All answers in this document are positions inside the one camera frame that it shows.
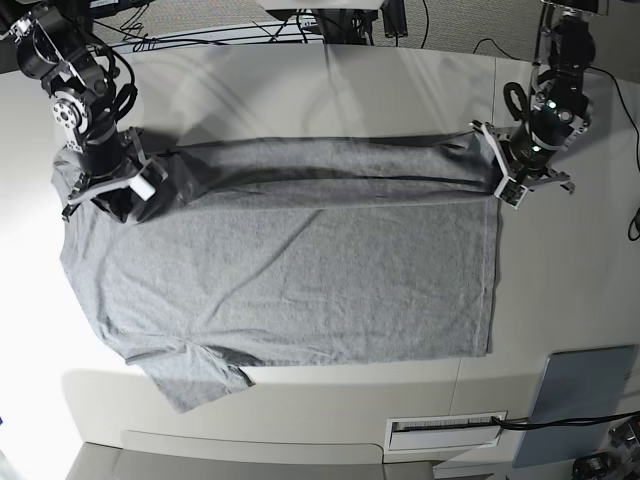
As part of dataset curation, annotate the grey-blue flat panel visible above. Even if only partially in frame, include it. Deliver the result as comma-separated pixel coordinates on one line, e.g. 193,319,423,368
512,345,636,468

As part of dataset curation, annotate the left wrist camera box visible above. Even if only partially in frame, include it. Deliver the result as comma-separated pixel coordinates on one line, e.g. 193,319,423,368
494,176,529,209

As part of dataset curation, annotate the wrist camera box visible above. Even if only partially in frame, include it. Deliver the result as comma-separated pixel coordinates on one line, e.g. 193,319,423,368
494,176,529,209
129,159,168,201

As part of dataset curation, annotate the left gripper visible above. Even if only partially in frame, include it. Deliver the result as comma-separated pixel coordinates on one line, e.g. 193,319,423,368
470,120,575,195

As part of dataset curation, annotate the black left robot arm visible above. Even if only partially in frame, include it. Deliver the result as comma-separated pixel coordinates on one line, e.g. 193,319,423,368
471,1,608,209

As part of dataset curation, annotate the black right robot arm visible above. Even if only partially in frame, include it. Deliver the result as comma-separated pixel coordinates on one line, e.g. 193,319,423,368
1,1,167,223

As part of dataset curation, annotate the grey T-shirt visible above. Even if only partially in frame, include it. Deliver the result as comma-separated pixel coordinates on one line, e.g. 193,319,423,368
60,132,499,412

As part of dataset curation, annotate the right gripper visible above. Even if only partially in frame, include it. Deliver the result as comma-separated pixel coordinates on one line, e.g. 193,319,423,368
61,127,167,224

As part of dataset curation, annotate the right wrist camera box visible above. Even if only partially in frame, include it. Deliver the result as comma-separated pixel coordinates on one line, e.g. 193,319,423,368
129,159,168,201

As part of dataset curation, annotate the black cable on table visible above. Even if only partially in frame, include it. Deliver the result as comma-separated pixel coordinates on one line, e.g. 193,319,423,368
492,412,640,431

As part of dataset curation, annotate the black cable at right edge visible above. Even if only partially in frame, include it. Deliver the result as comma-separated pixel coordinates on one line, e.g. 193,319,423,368
472,38,640,241

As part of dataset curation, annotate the robot base frame with cables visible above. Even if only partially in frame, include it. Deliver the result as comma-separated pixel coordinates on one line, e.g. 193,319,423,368
93,1,408,52

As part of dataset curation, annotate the black device bottom right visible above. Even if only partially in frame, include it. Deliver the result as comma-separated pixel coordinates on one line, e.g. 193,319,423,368
572,453,612,480

